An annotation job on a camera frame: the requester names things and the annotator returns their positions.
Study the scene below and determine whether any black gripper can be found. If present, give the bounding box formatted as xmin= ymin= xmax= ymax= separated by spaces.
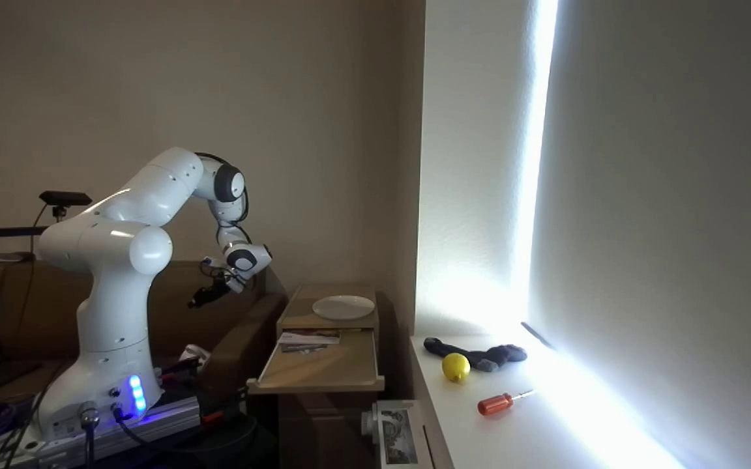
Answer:
xmin=185 ymin=264 xmax=244 ymax=309

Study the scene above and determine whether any brown sofa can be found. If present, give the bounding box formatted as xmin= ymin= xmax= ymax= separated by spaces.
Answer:
xmin=0 ymin=259 xmax=288 ymax=411

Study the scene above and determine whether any wooden nightstand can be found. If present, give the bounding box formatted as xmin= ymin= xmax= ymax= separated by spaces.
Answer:
xmin=274 ymin=287 xmax=398 ymax=469

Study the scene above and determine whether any wooden pull-out nightstand shelf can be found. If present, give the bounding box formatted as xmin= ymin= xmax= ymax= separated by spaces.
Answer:
xmin=244 ymin=330 xmax=387 ymax=399

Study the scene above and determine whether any white booklet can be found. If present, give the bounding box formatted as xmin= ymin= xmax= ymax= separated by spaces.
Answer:
xmin=275 ymin=330 xmax=342 ymax=358

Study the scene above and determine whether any white plate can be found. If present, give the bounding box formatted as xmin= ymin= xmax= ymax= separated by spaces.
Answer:
xmin=310 ymin=292 xmax=377 ymax=322

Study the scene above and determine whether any black boom pole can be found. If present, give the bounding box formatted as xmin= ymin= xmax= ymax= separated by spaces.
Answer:
xmin=0 ymin=225 xmax=57 ymax=243

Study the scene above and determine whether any framed brochure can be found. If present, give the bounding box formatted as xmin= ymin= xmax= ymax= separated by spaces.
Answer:
xmin=360 ymin=399 xmax=422 ymax=469

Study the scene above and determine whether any yellow ball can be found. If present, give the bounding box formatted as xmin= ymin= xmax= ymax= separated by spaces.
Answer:
xmin=439 ymin=350 xmax=473 ymax=385

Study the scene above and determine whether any black cloth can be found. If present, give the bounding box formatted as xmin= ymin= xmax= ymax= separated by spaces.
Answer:
xmin=422 ymin=333 xmax=529 ymax=376

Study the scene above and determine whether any wide white window blind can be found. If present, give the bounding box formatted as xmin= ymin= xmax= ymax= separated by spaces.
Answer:
xmin=527 ymin=0 xmax=751 ymax=469

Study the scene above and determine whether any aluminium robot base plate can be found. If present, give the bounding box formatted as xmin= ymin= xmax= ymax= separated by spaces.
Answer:
xmin=0 ymin=390 xmax=206 ymax=469

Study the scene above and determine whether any black camera on boom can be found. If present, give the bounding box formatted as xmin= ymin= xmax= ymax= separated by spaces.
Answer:
xmin=37 ymin=187 xmax=93 ymax=222

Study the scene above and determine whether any red-handled screwdriver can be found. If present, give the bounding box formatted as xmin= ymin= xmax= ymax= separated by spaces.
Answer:
xmin=473 ymin=385 xmax=536 ymax=420

